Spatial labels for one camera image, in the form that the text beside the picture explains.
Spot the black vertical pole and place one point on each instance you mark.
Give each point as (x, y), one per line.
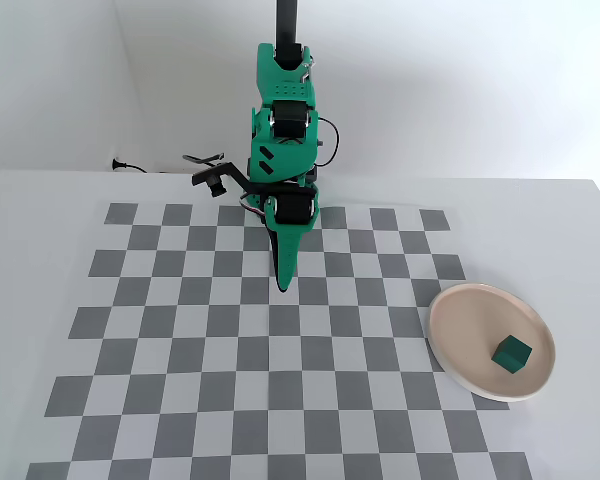
(286, 20)

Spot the dark green cube dice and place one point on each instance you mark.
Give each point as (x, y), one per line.
(511, 354)

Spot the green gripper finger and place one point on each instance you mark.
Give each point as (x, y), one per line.
(290, 255)

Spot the green five-joint robot arm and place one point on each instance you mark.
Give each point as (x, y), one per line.
(285, 160)

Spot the grey white checkerboard mat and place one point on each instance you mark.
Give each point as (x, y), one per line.
(230, 350)

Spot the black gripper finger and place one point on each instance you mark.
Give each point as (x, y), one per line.
(275, 255)

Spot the black wrist camera board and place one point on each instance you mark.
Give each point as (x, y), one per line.
(220, 175)

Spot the beige round plate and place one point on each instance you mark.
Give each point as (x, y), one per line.
(470, 335)

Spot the green gripper body black servo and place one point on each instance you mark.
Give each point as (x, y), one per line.
(293, 209)

